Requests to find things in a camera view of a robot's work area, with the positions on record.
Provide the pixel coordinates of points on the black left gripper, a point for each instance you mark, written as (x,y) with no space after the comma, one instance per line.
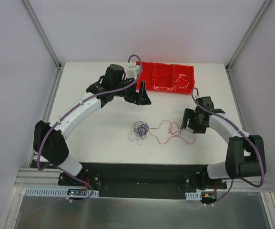
(132,96)

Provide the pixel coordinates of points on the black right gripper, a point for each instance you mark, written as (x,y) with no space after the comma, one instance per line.
(194,121)

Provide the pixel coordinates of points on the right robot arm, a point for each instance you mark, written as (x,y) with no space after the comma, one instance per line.
(245,155)

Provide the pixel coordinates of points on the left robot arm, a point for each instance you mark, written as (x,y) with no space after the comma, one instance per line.
(50,137)

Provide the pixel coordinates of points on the red three-compartment bin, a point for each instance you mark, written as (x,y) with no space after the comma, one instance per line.
(168,78)

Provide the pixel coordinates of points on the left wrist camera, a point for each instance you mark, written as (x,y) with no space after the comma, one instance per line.
(133,70)

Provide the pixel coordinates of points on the right white cable duct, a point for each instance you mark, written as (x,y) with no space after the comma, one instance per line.
(193,196)

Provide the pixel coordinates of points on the white cable duct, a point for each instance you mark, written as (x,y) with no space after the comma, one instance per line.
(60,192)
(193,196)

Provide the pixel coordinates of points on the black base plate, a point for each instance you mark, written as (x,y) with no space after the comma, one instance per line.
(143,180)

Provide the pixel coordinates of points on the left aluminium frame post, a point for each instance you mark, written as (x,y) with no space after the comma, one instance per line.
(40,31)

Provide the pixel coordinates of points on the aluminium frame post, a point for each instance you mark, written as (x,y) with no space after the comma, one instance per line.
(40,31)
(249,32)

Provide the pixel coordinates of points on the right aluminium frame post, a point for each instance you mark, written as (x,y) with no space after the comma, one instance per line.
(249,32)

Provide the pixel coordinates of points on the left white cable duct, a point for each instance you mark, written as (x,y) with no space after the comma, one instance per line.
(60,192)

